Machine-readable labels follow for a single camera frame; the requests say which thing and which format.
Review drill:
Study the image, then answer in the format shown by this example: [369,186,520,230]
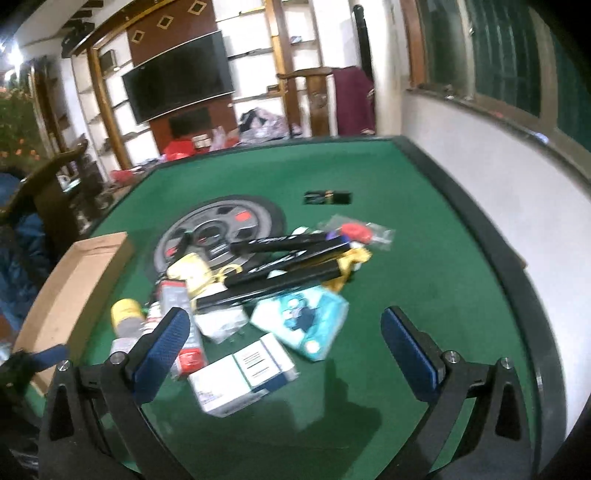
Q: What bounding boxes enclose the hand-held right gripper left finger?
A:
[38,307,192,480]

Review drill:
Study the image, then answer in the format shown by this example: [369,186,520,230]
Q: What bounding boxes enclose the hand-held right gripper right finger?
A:
[381,306,539,480]

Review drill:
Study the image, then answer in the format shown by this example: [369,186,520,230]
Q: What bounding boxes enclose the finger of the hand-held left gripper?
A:
[0,345,70,395]

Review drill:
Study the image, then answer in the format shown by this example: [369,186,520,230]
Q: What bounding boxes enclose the white medicine bottle red label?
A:
[110,318,160,367]

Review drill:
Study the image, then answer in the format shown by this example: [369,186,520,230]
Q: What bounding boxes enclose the yellow jar with foil top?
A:
[111,298,145,326]

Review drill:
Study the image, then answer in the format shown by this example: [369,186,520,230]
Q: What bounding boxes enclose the red and grey long box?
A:
[158,279,207,376]

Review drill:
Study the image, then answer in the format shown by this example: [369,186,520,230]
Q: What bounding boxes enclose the blue and white medicine box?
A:
[187,367,273,419]

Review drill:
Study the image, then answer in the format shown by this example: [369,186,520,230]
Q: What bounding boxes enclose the white plug adapter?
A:
[194,307,249,343]

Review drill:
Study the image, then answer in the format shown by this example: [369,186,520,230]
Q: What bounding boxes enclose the cardboard box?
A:
[13,232,134,395]

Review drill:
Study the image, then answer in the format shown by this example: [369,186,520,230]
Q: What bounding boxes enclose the yellow foil packet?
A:
[323,247,373,294]

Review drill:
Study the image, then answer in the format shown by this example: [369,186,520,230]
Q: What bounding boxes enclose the teal packet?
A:
[249,285,350,362]

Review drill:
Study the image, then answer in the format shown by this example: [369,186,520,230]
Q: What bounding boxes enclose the clear bag with red item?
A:
[318,217,397,252]

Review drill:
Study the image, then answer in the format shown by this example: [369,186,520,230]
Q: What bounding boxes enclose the black marker green caps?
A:
[221,260,346,291]

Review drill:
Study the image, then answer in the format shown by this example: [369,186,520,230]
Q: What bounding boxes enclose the blue cloth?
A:
[0,171,52,333]

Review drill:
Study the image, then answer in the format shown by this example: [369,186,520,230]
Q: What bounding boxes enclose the round table control panel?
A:
[154,196,287,280]

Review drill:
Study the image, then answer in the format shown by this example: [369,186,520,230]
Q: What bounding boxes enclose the green mahjong table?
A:
[23,135,568,480]

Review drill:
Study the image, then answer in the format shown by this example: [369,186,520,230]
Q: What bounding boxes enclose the dark wooden chair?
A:
[0,138,90,259]

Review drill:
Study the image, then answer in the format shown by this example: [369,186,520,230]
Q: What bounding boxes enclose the pink plastic bag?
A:
[210,126,241,151]

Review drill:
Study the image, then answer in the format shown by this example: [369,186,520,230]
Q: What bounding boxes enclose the flower mural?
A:
[0,85,44,162]

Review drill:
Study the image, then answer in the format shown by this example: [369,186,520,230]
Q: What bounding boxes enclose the pile of clothes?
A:
[238,107,290,141]

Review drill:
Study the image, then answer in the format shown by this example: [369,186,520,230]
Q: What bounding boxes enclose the maroon garment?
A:
[333,66,376,137]

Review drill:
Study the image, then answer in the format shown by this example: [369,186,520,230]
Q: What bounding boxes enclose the wooden armchair carved back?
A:
[276,67,337,139]

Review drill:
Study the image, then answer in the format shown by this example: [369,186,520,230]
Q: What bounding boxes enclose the flat screen television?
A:
[121,30,235,125]

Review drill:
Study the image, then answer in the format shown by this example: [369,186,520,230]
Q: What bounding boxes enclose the window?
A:
[402,0,591,155]

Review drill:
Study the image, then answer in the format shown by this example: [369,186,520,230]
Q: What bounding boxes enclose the floor standing air conditioner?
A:
[351,4,374,77]

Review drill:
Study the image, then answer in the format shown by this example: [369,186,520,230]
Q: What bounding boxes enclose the wooden wall shelf unit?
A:
[69,0,333,171]

